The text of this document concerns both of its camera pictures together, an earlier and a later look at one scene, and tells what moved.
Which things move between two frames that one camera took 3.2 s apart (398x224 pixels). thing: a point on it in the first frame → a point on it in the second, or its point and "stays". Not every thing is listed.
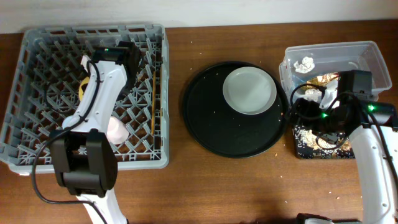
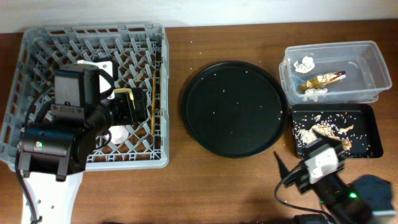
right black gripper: (306, 119) → (293, 175)
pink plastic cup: (117, 131) stays
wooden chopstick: (153, 102) stays
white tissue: (307, 66) stays
